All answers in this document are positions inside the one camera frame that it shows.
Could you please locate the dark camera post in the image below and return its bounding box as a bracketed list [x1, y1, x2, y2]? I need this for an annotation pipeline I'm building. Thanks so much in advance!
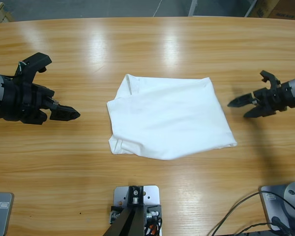
[105, 186, 145, 236]

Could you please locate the white t-shirt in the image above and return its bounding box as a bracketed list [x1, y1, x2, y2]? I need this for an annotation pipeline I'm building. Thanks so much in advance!
[106, 73, 238, 161]

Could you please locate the cardboard box with black print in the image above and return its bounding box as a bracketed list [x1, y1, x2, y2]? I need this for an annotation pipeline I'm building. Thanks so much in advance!
[267, 0, 295, 20]

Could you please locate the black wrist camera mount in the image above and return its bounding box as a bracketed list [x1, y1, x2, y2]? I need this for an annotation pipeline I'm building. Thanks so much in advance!
[259, 70, 281, 91]
[14, 52, 53, 85]

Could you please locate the arm base with cables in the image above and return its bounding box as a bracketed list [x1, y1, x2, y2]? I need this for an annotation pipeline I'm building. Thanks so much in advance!
[212, 191, 295, 236]

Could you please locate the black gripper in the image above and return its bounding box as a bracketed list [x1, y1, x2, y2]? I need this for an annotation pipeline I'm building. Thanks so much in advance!
[0, 77, 81, 125]
[227, 82, 293, 118]

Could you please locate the wooden pallet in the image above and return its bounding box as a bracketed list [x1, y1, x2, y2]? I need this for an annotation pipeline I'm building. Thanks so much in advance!
[0, 1, 15, 24]

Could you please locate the cardboard box with blue print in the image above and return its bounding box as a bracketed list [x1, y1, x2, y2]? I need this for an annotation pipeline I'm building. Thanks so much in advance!
[250, 0, 281, 18]

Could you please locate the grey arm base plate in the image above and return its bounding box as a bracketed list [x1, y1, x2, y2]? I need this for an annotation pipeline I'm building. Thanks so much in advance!
[0, 191, 15, 236]
[259, 184, 295, 232]

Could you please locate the white metal frame leg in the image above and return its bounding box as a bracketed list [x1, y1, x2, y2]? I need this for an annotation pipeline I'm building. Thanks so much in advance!
[244, 0, 258, 17]
[188, 0, 199, 17]

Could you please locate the black plug cable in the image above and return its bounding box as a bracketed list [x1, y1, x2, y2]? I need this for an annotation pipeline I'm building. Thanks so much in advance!
[271, 215, 290, 233]

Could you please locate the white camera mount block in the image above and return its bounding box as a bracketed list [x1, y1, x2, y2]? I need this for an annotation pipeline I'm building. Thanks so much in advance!
[113, 185, 162, 236]

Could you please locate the orange and black cable bundle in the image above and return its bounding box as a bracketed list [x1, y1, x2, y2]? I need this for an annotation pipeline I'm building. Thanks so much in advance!
[145, 217, 163, 234]

